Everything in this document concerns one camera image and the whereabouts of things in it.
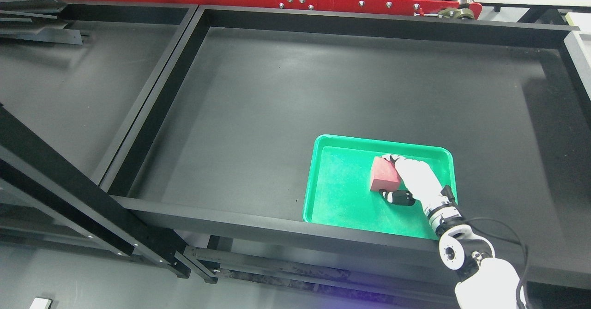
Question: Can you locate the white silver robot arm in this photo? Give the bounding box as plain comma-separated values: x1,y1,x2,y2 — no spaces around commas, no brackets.
426,185,530,309

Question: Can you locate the black metal shelf right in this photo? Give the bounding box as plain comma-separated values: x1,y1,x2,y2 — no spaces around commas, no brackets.
102,6,590,289

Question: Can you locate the green plastic tray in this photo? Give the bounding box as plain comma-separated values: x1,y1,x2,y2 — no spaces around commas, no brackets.
302,134,456,240

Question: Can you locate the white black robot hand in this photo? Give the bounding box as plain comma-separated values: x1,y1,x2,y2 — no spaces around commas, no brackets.
379,155,451,215

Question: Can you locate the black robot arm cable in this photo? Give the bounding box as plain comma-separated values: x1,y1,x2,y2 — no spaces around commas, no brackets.
455,217,529,309

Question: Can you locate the white standing desk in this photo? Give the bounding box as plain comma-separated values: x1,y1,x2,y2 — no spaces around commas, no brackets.
28,297,53,309

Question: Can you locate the pink foam block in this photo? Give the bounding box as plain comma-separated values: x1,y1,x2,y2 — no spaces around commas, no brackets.
369,156,402,193

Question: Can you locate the black metal shelf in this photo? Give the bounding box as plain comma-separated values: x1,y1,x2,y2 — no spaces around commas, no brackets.
102,6,590,289
1,1,199,278

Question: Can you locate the black metal shelf left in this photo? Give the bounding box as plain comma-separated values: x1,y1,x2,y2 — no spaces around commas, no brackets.
1,1,199,278

